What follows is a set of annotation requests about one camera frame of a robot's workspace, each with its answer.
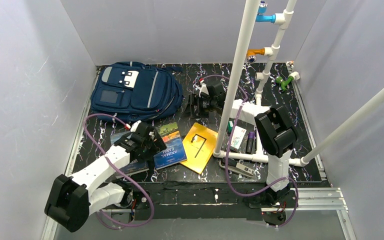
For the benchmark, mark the orange pipe valve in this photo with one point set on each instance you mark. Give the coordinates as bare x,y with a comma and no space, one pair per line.
251,55

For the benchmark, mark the black pen on notebook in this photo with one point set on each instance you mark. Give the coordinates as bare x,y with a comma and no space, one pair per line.
197,142

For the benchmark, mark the Nineteen Eighty-Four book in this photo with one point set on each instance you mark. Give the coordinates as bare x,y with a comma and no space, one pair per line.
134,167

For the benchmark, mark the aluminium rail frame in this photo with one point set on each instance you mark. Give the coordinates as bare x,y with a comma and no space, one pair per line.
307,198

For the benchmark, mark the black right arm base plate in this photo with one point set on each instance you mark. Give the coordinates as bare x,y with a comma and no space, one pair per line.
272,200

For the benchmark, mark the Animal Farm book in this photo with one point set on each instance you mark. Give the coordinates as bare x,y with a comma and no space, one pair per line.
174,152

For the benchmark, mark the blue pipe valve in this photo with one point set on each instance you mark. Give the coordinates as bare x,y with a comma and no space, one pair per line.
261,16

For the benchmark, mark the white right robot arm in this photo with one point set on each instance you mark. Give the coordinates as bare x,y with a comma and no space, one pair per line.
276,132

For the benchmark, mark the white PVC pipe frame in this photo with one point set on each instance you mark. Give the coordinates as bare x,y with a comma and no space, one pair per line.
253,13

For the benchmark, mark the grey stapler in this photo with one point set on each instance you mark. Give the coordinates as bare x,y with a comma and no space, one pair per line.
236,167

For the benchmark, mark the green pipe valve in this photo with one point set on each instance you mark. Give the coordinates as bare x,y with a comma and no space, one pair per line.
283,83

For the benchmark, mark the yellow notebook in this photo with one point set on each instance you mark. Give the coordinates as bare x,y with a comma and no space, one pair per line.
199,163

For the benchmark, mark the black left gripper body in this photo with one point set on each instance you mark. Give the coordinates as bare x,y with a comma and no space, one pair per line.
150,141

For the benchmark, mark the small green eraser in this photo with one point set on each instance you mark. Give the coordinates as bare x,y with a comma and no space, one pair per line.
230,126

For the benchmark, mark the purple marker pen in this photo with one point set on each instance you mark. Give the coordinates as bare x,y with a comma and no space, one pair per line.
250,142

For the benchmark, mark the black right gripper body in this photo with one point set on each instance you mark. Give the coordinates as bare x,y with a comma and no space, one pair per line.
196,105

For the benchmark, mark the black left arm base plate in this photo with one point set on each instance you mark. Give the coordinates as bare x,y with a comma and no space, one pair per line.
133,200

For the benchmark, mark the navy blue student backpack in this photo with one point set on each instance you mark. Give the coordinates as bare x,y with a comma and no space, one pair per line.
133,91

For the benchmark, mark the white rectangular box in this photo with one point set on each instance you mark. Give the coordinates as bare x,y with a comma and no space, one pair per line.
237,136

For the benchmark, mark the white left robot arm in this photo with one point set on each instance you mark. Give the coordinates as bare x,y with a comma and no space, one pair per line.
72,199

